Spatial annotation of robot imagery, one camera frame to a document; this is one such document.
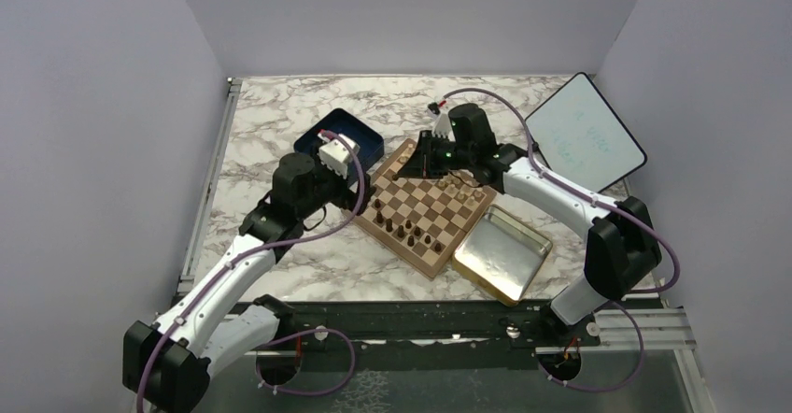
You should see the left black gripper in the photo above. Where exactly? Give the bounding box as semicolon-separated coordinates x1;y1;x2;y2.
297;141;376;220

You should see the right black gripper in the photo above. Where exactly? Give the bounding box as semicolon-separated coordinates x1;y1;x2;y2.
398;131;474;180

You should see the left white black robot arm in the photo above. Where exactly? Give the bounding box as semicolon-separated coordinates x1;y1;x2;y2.
122;146;371;412

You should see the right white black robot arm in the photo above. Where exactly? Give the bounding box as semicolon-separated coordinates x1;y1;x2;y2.
397;103;661;345

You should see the wooden chess board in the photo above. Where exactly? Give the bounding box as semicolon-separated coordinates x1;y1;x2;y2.
354;139;497;279

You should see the blue square tin tray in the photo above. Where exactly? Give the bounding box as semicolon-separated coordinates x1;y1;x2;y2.
293;108;384;171

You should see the gold metal tin lid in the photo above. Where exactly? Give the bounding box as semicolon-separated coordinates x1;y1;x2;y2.
452;206;553;306

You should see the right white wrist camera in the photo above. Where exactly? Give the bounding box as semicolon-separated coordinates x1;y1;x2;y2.
428;100;453;139

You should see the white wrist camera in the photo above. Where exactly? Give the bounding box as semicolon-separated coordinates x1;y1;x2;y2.
318;130;360;178
428;100;453;139

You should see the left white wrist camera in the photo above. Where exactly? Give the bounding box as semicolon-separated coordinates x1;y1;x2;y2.
318;130;360;178

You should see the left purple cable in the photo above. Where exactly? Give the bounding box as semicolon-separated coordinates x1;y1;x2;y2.
135;129;367;413

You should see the small whiteboard black frame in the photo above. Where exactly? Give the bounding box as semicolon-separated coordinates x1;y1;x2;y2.
526;72;647;192

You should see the aluminium frame rail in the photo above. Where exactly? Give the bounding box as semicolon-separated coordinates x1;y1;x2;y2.
130;77;248;413

